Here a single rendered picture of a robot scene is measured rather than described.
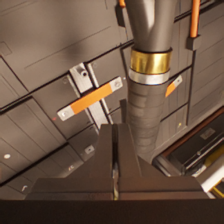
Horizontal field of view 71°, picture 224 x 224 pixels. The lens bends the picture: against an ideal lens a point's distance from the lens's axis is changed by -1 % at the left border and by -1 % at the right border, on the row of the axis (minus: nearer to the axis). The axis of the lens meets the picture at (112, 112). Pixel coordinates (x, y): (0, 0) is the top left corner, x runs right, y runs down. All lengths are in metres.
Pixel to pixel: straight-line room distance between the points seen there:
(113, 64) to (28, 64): 0.16
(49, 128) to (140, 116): 0.21
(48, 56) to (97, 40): 0.08
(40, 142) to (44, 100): 0.09
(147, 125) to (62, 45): 0.18
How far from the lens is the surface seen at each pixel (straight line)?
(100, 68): 0.33
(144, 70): 0.16
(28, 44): 0.26
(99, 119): 0.40
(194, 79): 0.55
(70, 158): 0.42
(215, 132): 0.82
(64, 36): 0.27
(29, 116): 0.32
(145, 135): 0.21
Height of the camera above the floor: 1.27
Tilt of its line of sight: 44 degrees down
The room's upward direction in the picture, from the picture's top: 136 degrees clockwise
